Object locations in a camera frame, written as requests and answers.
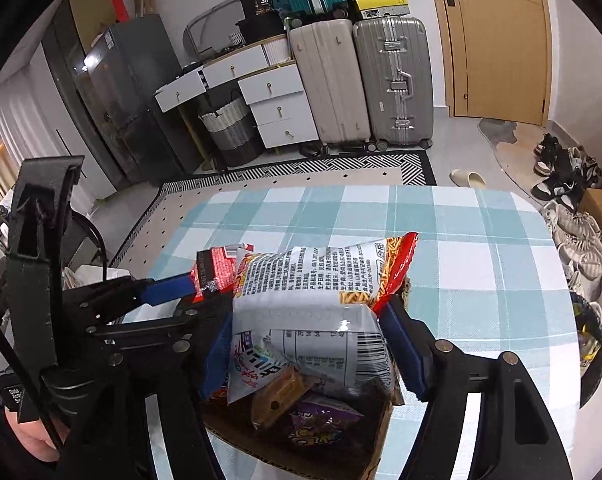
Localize woven laundry basket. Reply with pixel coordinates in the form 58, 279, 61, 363
198, 97, 262, 168

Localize black lined trash bin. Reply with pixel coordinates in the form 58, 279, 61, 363
568, 290, 602, 411

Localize wooden door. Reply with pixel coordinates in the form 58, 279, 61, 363
425, 0, 552, 126

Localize white drawer desk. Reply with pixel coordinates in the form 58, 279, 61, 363
154, 40, 322, 171

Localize pile of loose sneakers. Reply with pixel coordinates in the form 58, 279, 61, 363
531, 132, 602, 311

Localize black labelled round box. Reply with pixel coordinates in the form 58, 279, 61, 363
239, 0, 277, 21

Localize dark grey refrigerator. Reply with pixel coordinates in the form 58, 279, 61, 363
76, 14, 204, 188

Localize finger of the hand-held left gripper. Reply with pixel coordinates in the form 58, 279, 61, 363
64, 272, 202, 321
86, 305, 232, 356

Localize brown cardboard box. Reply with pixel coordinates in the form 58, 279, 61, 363
201, 375, 407, 480

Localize small cardboard box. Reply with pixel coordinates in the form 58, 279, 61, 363
578, 187, 602, 238

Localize white curtain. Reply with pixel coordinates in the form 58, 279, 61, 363
0, 95, 72, 196

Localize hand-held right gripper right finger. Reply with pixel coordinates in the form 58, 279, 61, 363
380, 294, 569, 480

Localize white noodle snack packet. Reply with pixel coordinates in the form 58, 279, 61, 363
226, 232, 419, 406

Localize silver suitcase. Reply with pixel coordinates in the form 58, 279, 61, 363
352, 16, 436, 148

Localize yellow black shoe box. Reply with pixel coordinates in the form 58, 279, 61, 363
353, 0, 412, 21

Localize small red black packet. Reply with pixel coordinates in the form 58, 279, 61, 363
190, 244, 257, 305

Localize beige suitcase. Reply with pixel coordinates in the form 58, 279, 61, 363
287, 19, 373, 147

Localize large flat cardboard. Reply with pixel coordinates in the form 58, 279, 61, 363
68, 0, 113, 53

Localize brown cake packet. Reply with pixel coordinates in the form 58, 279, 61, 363
251, 365, 312, 431

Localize purple snack packet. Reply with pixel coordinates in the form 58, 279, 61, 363
286, 392, 367, 456

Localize black cable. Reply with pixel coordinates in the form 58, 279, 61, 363
0, 302, 67, 456

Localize black storage box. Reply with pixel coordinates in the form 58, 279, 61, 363
236, 17, 288, 46

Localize beige slipper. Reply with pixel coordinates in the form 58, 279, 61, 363
449, 169, 486, 188

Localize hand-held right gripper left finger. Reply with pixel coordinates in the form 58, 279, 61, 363
66, 307, 237, 480

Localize grey door mat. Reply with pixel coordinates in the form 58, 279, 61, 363
477, 119, 519, 146

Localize grey oval frame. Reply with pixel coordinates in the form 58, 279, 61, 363
182, 0, 244, 56

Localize person's left hand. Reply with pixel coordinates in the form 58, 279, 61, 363
16, 407, 64, 461

